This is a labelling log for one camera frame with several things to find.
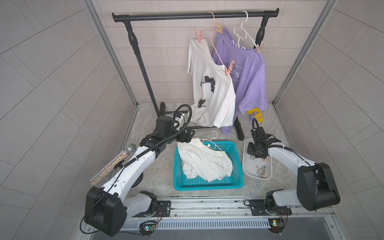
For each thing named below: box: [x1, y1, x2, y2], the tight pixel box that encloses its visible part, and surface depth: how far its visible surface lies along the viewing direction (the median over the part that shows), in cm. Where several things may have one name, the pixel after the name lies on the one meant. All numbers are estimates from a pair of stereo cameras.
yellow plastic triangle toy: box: [247, 107, 264, 123], surface depth 109 cm
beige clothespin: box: [215, 22, 224, 34], surface depth 74 cm
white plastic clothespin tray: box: [242, 138, 273, 181], surface depth 84 cm
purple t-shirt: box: [212, 28, 268, 136], surface depth 72 cm
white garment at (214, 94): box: [187, 38, 237, 128], surface depth 75 cm
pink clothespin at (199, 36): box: [194, 27, 203, 44], surface depth 72 cm
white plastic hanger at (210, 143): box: [199, 130, 223, 152], surface depth 84 cm
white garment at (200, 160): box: [177, 138, 233, 183], surface depth 83 cm
